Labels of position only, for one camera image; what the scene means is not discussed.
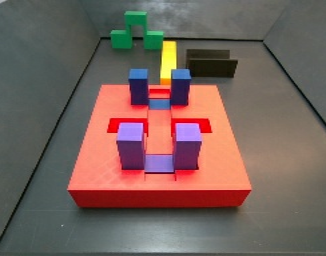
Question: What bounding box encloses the yellow bar block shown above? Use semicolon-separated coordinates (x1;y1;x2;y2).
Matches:
160;41;178;85

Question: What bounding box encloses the red board with slots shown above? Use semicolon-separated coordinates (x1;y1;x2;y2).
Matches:
68;85;251;208

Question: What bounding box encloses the purple U-shaped block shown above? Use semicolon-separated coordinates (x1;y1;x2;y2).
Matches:
116;123;202;174

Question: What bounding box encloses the dark blue U-shaped block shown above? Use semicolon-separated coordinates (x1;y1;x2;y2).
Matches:
128;69;191;106

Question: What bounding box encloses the black U-channel holder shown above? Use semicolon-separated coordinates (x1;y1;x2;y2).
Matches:
186;49;238;78

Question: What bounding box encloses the green arch-shaped block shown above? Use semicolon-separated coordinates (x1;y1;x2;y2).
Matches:
110;11;164;50

